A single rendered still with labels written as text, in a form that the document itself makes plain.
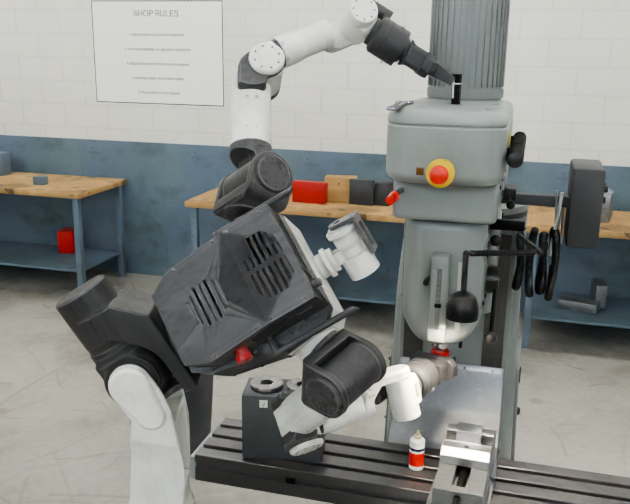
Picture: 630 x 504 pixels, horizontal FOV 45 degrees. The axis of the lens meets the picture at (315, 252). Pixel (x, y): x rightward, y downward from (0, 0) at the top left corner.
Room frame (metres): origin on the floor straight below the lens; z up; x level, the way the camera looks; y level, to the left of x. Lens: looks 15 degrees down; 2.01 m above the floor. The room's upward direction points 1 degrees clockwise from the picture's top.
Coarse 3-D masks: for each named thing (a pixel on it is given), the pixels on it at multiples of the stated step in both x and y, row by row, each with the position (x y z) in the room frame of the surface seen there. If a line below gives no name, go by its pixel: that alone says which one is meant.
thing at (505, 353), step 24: (504, 216) 2.24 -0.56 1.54; (504, 240) 2.16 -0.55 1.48; (504, 264) 2.16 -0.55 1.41; (504, 288) 2.16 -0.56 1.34; (504, 312) 2.16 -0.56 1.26; (408, 336) 2.23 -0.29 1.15; (480, 336) 2.18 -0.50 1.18; (504, 336) 2.16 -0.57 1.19; (456, 360) 2.20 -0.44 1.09; (480, 360) 2.18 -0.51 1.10; (504, 360) 2.16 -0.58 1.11; (504, 384) 2.16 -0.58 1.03; (504, 408) 2.17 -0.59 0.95; (504, 432) 2.17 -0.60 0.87; (504, 456) 2.17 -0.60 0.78
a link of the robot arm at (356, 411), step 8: (360, 400) 1.59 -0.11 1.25; (352, 408) 1.58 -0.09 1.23; (360, 408) 1.58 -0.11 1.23; (344, 416) 1.57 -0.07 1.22; (352, 416) 1.58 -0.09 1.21; (360, 416) 1.58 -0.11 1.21; (328, 424) 1.56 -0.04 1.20; (336, 424) 1.56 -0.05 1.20; (344, 424) 1.58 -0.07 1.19; (320, 432) 1.53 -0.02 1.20; (328, 432) 1.57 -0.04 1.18
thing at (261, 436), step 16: (256, 384) 1.93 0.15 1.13; (272, 384) 1.93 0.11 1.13; (288, 384) 1.93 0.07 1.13; (256, 400) 1.88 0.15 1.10; (256, 416) 1.88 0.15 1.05; (272, 416) 1.88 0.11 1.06; (256, 432) 1.89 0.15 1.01; (272, 432) 1.88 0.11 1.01; (256, 448) 1.88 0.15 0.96; (272, 448) 1.88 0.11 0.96; (320, 448) 1.87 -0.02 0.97
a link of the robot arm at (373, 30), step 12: (360, 0) 1.80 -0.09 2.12; (372, 0) 1.81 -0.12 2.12; (348, 12) 1.80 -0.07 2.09; (360, 12) 1.79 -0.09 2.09; (372, 12) 1.80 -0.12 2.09; (384, 12) 1.86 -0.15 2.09; (348, 24) 1.82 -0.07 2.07; (360, 24) 1.79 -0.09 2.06; (372, 24) 1.82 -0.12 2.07; (384, 24) 1.82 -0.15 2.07; (348, 36) 1.86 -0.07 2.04; (360, 36) 1.83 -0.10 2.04; (372, 36) 1.82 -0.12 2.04; (384, 36) 1.81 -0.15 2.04; (372, 48) 1.82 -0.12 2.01
